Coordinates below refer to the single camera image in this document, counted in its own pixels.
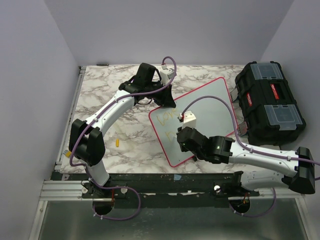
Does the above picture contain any small yellow connector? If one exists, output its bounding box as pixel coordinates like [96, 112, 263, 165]
[63, 149, 72, 158]

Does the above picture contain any yellow marker cap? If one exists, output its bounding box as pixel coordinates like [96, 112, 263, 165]
[115, 139, 120, 148]

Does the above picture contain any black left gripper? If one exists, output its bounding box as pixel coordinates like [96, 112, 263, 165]
[145, 80, 176, 108]

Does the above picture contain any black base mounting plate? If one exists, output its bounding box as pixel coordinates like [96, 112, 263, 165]
[50, 171, 260, 213]

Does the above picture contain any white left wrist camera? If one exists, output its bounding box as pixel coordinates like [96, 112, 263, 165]
[159, 64, 175, 85]

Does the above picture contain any pink framed whiteboard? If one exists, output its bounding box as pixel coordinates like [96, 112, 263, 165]
[148, 77, 234, 168]

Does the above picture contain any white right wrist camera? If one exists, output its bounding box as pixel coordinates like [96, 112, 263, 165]
[177, 110, 197, 129]

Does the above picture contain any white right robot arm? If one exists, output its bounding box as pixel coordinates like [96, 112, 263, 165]
[176, 127, 316, 196]

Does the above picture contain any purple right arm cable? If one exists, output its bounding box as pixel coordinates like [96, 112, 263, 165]
[181, 96, 320, 218]

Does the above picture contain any black toolbox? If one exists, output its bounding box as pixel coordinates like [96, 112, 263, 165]
[230, 61, 306, 146]

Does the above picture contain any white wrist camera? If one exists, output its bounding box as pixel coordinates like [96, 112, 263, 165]
[177, 110, 197, 129]
[159, 64, 175, 85]

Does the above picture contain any aluminium frame rail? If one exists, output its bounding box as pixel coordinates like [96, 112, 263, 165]
[39, 66, 87, 202]

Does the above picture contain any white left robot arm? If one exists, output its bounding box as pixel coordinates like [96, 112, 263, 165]
[68, 63, 177, 198]

